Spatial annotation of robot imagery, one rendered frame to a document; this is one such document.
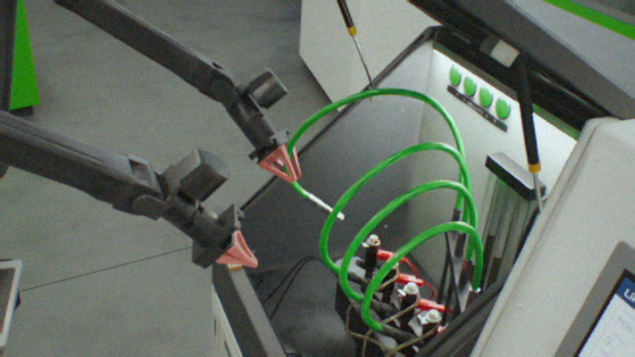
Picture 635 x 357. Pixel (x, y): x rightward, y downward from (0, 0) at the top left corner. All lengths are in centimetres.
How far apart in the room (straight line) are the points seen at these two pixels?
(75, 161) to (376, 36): 333
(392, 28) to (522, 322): 325
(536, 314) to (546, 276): 6
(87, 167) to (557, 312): 68
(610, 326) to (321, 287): 91
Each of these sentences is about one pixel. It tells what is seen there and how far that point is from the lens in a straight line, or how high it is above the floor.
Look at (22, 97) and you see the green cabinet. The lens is 453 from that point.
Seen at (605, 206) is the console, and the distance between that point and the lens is 95.
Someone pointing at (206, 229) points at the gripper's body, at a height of 131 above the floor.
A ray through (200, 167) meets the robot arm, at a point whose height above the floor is 142.
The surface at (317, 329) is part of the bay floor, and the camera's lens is 157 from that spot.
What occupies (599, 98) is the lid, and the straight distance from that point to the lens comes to 96.
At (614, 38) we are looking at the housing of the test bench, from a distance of 158.
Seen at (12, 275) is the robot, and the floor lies 104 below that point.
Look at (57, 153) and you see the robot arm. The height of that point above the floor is 149.
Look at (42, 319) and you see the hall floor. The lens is 294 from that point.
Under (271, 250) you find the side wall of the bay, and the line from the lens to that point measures 170.
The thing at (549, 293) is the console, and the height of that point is 131.
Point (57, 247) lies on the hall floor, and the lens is 332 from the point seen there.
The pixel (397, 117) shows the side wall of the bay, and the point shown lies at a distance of 165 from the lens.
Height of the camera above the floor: 191
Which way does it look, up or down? 30 degrees down
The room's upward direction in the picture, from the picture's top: 4 degrees clockwise
